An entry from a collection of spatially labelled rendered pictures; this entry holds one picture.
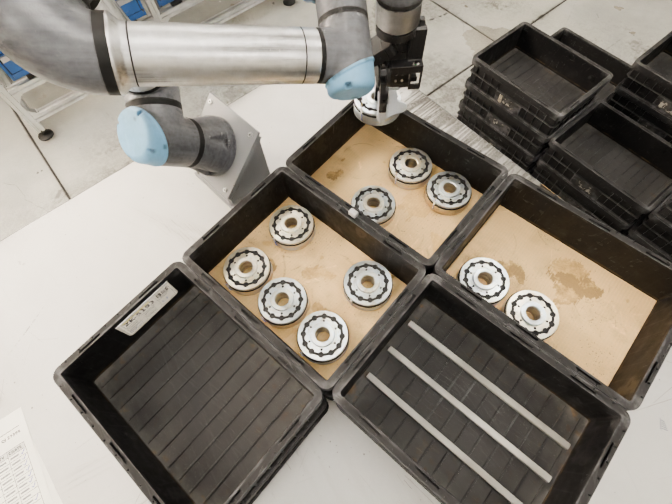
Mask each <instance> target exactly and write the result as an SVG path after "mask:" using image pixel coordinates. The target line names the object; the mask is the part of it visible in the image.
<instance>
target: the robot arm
mask: <svg viewBox="0 0 672 504"><path fill-rule="evenodd" d="M303 1H304V2H306V3H313V4H316V11H317V18H318V27H299V26H269V25H240V24H210V23H180V22H151V21H131V20H130V19H129V18H128V16H127V15H126V14H125V12H124V11H123V10H122V8H121V7H120V6H119V5H118V3H117V2H116V1H115V0H0V51H1V52H2V53H3V54H4V55H5V56H7V57H8V58H9V59H10V60H12V61H13V62H14V63H15V64H17V65H18V66H20V67H21V68H23V69H24V70H26V71H28V72H29V73H31V74H33V75H35V76H37V77H39V78H41V79H43V80H45V81H47V82H49V83H52V84H54V85H57V86H60V87H63V88H66V89H70V90H73V91H76V92H80V93H85V94H91V95H100V96H122V95H124V101H125V106H126V108H125V109H124V110H122V112H121V113H120V115H119V117H118V121H119V123H118V124H117V134H118V139H119V142H120V145H121V147H122V149H123V150H124V152H125V153H126V155H127V156H128V157H130V158H131V159H132V160H133V161H135V162H137V163H139V164H146V165H150V166H155V167H158V166H169V167H186V168H191V169H193V170H195V171H197V172H199V173H201V174H203V175H206V176H221V175H223V174H225V173H226V172H227V171H228V170H229V169H230V167H231V166H232V164H233V162H234V159H235V155H236V137H235V134H234V131H233V129H232V127H231V125H230V124H229V123H228V122H227V121H226V120H225V119H224V118H222V117H219V116H214V115H205V116H202V117H196V118H187V117H184V116H183V110H182V104H181V97H180V90H179V86H220V85H285V84H325V88H326V89H327V93H328V96H329V97H330V98H332V99H334V100H337V99H338V100H341V101H345V100H353V99H357V98H361V97H363V96H365V95H367V94H369V93H370V92H371V91H372V90H373V88H374V100H375V101H378V103H377V120H378V121H379V123H380V124H381V125H384V122H385V119H386V117H388V116H392V115H395V114H399V113H402V112H404V111H405V110H406V109H407V104H406V103H405V102H402V101H400V100H398V99H397V91H396V90H399V89H401V88H402V87H408V88H407V89H408V90H409V89H419V88H420V83H421V78H422V73H423V67H424V65H423V60H422V59H423V53H424V47H425V42H426V36H427V31H428V28H427V25H426V21H425V16H420V15H421V9H422V3H423V0H376V9H375V23H376V29H375V31H376V34H377V35H375V36H374V37H372V38H371V36H370V28H369V19H368V11H367V2H366V0H303ZM417 63H420V64H419V65H417ZM374 70H375V74H374ZM416 73H420V76H419V82H418V83H413V84H411V82H414V81H417V76H416ZM387 99H388V101H387Z"/></svg>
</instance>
